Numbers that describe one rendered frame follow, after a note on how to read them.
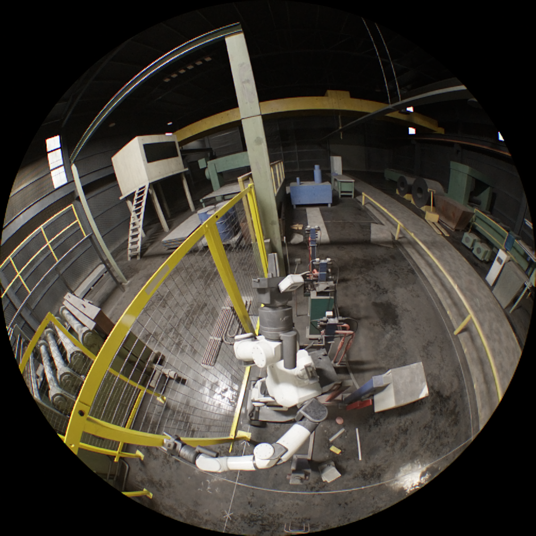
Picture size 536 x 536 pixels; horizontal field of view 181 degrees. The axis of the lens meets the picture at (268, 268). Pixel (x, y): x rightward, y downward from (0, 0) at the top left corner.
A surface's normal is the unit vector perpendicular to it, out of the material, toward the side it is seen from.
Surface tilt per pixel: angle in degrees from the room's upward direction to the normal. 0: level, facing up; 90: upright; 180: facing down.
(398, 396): 0
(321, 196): 90
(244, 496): 0
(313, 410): 18
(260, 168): 90
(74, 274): 90
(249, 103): 90
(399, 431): 0
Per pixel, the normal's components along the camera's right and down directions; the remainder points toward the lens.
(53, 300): 0.98, -0.03
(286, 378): -0.43, -0.56
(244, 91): -0.15, 0.62
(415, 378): -0.15, -0.79
